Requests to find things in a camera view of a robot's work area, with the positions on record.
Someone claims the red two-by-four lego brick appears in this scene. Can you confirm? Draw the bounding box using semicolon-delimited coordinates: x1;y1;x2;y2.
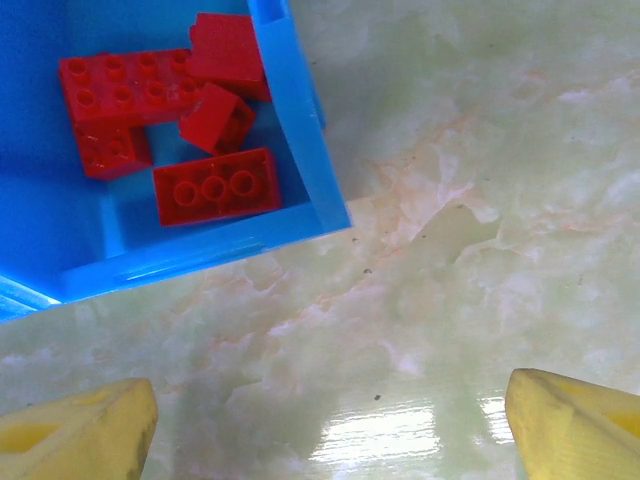
58;48;201;126
152;147;284;229

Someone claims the scuffed red two-by-two lego brick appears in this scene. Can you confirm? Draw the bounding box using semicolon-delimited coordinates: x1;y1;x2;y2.
185;12;274;104

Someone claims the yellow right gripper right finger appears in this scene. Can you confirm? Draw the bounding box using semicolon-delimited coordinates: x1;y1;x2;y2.
503;367;640;480

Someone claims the blue plastic container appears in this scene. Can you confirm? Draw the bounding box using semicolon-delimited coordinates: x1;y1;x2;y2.
0;0;353;325

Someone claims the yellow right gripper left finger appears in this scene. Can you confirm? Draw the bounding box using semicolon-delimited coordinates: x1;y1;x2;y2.
0;377;160;480

